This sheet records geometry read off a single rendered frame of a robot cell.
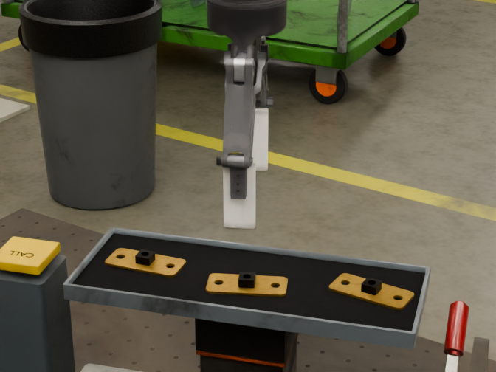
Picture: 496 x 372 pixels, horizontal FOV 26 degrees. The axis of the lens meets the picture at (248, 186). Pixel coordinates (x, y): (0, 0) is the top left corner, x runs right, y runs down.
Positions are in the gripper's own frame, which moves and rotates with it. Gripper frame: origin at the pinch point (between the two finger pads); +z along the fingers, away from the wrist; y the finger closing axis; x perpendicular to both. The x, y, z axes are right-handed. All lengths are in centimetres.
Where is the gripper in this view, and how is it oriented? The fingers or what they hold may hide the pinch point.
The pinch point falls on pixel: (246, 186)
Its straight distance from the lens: 108.3
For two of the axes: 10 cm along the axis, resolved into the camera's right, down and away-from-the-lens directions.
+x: 9.9, 0.4, -0.9
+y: -1.0, 4.2, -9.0
